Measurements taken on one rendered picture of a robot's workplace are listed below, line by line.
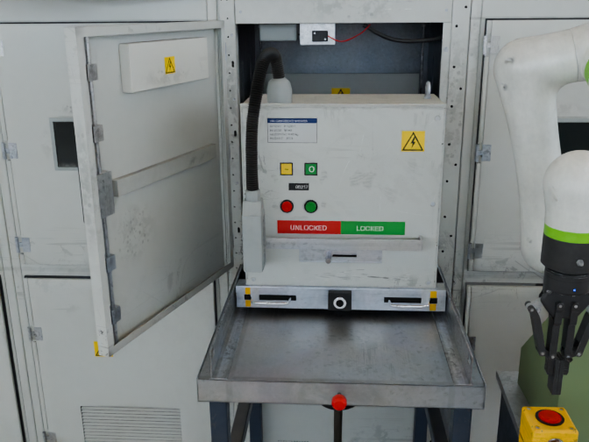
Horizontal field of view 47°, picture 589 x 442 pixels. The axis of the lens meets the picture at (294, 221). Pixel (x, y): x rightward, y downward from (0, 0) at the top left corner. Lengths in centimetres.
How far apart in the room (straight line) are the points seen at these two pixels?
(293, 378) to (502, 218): 88
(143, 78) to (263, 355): 70
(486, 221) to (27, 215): 140
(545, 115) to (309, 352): 74
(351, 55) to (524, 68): 135
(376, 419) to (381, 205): 91
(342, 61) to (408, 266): 121
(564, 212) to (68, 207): 150
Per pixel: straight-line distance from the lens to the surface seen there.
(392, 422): 236
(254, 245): 160
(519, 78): 148
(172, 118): 180
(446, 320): 177
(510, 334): 223
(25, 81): 214
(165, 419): 242
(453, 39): 198
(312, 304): 176
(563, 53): 149
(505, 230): 209
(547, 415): 135
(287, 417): 236
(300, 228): 170
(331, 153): 164
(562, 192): 113
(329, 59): 274
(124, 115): 163
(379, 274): 174
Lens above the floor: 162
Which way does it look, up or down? 18 degrees down
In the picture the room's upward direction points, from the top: 1 degrees counter-clockwise
